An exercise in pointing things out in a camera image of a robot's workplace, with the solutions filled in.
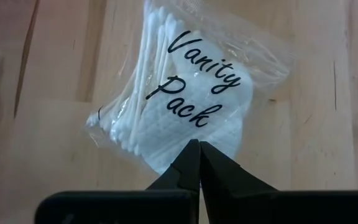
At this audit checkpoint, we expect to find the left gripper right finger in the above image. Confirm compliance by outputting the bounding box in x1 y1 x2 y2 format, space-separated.
200 141 279 224

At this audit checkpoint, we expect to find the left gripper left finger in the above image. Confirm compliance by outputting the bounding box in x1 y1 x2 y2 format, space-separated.
146 139 201 224

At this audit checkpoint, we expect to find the clear vanity pack bag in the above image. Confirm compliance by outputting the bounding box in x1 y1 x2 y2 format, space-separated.
85 0 292 175

